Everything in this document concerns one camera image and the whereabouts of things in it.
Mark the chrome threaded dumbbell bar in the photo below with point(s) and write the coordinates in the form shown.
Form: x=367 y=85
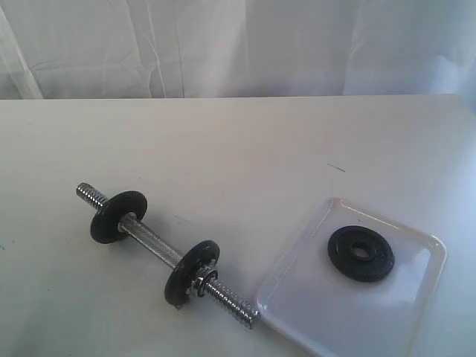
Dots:
x=236 y=306

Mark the black weight plate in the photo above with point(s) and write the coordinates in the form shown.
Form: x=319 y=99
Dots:
x=360 y=253
x=104 y=226

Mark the chrome star collar nut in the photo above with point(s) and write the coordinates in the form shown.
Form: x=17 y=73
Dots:
x=201 y=279

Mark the white square plastic tray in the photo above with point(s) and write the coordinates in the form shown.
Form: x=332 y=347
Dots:
x=308 y=300

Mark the white backdrop curtain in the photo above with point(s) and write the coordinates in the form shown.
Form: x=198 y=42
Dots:
x=113 y=49

